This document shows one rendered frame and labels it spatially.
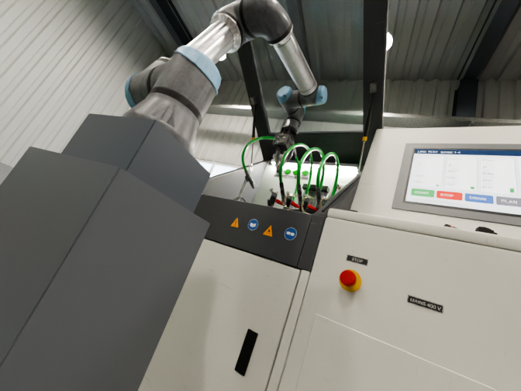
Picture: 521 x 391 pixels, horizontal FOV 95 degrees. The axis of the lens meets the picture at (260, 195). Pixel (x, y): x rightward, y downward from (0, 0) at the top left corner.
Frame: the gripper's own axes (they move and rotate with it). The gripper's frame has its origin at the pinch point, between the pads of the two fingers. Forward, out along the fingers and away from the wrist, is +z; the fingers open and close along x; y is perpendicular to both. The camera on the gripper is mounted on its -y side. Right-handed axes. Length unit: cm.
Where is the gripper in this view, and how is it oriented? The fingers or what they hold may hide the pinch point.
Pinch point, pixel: (278, 167)
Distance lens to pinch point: 113.1
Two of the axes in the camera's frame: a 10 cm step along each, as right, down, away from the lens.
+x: 8.2, 1.3, -5.5
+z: -3.4, 8.9, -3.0
